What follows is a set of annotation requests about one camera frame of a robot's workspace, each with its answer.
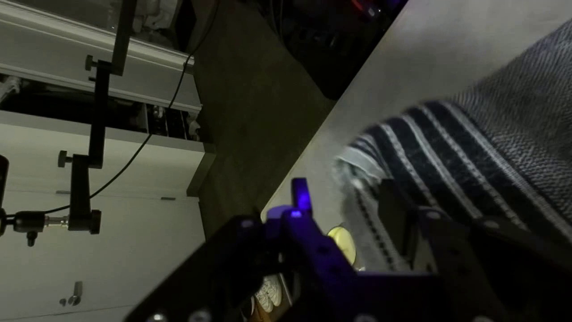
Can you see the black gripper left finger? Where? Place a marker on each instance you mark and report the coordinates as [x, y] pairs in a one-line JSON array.
[[237, 269]]

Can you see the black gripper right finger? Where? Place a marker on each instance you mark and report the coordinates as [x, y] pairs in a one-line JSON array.
[[488, 269]]

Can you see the grey striped sock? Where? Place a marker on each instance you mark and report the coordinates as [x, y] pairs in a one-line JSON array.
[[505, 137]]

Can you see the silver tin with yellow lid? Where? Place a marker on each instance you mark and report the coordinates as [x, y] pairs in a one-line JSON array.
[[343, 244]]

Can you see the tall white cabinet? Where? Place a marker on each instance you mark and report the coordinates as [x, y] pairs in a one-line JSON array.
[[130, 251]]

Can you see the black camera stand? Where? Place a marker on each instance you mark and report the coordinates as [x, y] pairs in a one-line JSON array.
[[80, 190]]

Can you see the white aluminium rail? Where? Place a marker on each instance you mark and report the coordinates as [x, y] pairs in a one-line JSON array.
[[64, 54]]

